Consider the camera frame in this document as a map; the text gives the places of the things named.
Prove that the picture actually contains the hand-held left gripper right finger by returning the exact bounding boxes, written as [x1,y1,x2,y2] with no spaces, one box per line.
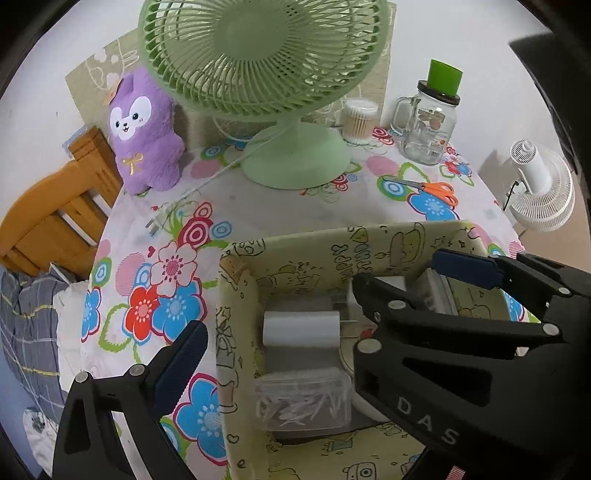
[401,450,447,480]

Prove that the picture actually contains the orange handled scissors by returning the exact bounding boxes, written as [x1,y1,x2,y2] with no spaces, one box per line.
[382,176,459,207]

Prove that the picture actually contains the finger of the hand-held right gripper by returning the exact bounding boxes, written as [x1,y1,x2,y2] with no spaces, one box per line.
[431,248,591,325]
[353,272,591,480]

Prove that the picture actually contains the floral tablecloth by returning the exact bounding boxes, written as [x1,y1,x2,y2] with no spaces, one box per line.
[78,127,541,480]

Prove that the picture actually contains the white cylinder roll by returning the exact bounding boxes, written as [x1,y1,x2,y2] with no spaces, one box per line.
[262,311,356,348]

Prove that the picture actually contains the glass jar mug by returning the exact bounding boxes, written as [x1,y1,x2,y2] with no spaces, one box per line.
[390,80,462,167]

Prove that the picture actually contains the white power cord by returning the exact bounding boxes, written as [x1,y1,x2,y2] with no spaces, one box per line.
[147,127,278,232]

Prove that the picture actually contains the green desk fan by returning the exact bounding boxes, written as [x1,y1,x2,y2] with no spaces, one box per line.
[139,0,392,190]

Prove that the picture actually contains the white wall fan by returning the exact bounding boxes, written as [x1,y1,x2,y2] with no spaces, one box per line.
[508,138,577,232]

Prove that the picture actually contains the wooden chair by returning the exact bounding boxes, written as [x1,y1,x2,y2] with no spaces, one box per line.
[0,127,124,280]

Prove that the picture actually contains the white rectangular case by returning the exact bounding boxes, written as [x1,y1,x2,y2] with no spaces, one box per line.
[369,270,460,318]

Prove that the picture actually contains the grey plaid blanket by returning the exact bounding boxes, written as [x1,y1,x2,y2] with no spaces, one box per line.
[0,268,70,416]

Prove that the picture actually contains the green plastic cup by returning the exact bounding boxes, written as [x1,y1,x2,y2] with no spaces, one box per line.
[427,58,465,95]

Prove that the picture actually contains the purple plush toy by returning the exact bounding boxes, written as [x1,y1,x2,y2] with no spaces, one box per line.
[107,66,186,197]

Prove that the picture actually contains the black fan cable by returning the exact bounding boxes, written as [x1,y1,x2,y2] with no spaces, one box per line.
[501,180,520,210]

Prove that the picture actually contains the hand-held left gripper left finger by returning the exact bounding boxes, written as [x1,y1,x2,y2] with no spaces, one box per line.
[50,320,209,480]

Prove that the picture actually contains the cotton swab container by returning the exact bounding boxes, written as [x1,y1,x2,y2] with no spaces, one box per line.
[341,97,379,145]

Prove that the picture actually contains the yellow cartoon print storage box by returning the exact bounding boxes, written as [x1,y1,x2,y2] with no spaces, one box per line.
[216,220,532,480]

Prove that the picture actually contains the clear plastic box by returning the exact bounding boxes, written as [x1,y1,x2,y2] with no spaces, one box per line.
[254,368,354,431]

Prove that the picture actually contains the white cloth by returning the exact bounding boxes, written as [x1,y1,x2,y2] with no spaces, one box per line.
[52,279,95,370]

